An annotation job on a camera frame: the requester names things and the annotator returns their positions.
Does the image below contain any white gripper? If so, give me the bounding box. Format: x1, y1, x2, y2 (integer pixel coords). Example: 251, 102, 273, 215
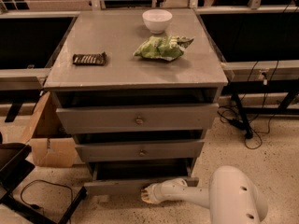
141, 178, 188, 204

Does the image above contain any grey bottom drawer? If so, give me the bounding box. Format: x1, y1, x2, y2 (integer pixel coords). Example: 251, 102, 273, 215
84, 158, 199, 196

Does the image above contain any grey drawer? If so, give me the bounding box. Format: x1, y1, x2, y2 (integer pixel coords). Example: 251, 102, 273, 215
76, 140, 204, 162
56, 104, 218, 134
84, 158, 199, 196

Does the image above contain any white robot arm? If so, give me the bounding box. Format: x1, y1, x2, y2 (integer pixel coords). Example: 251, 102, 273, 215
141, 165, 268, 224

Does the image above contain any grey middle drawer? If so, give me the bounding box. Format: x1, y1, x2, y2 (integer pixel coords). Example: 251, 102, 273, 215
76, 140, 204, 162

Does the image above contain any grey top drawer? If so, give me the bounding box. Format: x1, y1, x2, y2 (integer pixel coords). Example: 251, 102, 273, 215
56, 104, 218, 134

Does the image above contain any grey drawer cabinet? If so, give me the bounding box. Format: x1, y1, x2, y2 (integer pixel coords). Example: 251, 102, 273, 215
43, 8, 229, 173

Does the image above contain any black table leg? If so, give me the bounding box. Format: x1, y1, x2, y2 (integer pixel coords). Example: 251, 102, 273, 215
232, 91, 253, 139

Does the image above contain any brown cardboard box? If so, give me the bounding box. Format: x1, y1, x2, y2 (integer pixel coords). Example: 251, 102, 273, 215
20, 92, 78, 168

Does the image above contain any green chip bag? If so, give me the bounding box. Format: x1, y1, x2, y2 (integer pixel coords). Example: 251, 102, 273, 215
134, 35, 193, 62

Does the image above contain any dark chocolate bar wrapper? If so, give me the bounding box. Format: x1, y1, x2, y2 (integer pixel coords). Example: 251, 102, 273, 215
72, 52, 107, 66

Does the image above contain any black folding stand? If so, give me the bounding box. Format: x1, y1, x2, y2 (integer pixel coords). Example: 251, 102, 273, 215
0, 143, 87, 224

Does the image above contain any white ceramic bowl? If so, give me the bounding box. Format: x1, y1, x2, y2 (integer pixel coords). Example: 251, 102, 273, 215
142, 9, 173, 34

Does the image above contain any black cables right floor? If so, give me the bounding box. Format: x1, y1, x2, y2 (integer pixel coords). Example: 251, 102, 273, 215
217, 61, 281, 150

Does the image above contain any black floor cable left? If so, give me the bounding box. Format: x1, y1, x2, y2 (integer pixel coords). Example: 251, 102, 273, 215
20, 178, 75, 210

